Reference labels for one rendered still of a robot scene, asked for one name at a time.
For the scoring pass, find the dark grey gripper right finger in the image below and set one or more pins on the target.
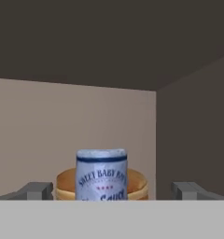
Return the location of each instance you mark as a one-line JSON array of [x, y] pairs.
[[188, 190]]

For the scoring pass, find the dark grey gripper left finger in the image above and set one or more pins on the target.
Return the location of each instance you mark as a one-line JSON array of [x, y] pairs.
[[35, 190]]

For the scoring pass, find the white condiment bottle blue print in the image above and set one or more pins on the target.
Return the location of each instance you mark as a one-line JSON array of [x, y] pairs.
[[101, 175]]

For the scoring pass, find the beige cabinet interior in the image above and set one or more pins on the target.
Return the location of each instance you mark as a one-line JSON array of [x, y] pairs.
[[73, 93]]

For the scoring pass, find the brown round bread loaf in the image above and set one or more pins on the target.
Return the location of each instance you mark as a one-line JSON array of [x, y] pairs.
[[65, 185]]

